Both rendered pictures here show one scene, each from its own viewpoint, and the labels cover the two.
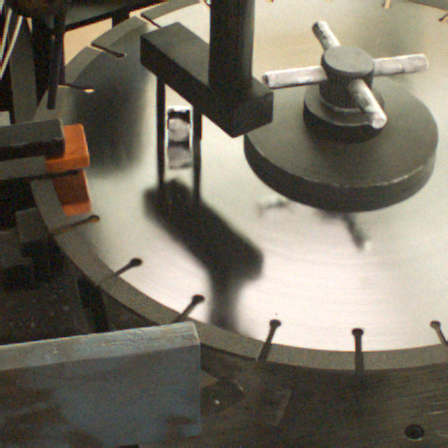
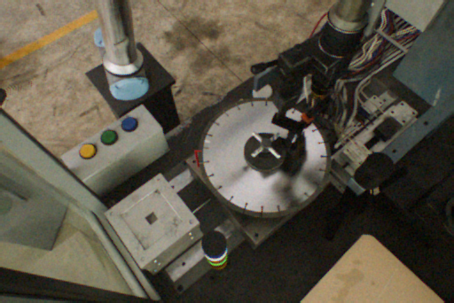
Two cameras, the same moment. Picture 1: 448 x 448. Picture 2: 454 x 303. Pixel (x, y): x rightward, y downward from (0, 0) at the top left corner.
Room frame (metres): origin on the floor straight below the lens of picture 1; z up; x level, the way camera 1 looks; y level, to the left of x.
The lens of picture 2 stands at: (0.89, -0.31, 1.77)
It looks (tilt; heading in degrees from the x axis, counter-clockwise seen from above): 64 degrees down; 156
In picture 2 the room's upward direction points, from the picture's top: 2 degrees counter-clockwise
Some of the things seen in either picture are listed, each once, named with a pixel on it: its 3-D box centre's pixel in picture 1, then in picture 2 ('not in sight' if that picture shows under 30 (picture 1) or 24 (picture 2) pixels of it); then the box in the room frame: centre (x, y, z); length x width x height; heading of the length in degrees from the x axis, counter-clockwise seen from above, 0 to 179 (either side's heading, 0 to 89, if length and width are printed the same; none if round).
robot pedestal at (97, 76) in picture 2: not in sight; (150, 126); (-0.01, -0.31, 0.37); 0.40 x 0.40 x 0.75; 14
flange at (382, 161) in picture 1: (343, 118); (264, 150); (0.57, -0.06, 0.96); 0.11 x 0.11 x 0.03
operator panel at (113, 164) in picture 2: not in sight; (119, 152); (0.33, -0.43, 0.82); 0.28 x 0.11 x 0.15; 104
